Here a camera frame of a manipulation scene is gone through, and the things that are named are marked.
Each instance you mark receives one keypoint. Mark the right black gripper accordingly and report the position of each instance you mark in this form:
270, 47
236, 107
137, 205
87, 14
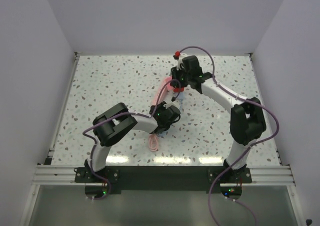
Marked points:
176, 72

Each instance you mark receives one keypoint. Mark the pink plug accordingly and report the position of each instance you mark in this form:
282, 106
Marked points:
168, 86

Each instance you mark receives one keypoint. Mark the pink power strip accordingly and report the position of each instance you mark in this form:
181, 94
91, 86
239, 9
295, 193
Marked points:
161, 92

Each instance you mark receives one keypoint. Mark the red cube plug adapter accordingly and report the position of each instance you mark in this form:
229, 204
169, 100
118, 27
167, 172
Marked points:
177, 90

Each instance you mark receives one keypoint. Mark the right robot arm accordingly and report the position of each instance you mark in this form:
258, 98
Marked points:
247, 121

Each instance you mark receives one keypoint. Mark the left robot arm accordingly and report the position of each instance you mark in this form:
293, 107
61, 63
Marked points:
110, 127

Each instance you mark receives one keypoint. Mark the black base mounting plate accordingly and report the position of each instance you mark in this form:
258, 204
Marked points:
116, 179

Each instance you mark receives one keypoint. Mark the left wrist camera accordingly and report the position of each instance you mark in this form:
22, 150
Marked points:
172, 103

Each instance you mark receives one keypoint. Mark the aluminium frame rail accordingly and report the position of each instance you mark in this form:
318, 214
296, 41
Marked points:
259, 176

